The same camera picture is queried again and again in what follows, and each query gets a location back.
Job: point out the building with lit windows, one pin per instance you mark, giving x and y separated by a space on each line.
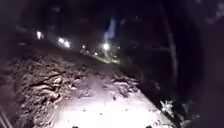
60 40

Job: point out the street lamp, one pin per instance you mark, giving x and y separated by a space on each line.
106 46

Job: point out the thin tree trunk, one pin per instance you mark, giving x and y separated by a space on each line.
171 46

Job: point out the robot's own part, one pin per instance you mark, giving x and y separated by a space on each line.
148 126
75 126

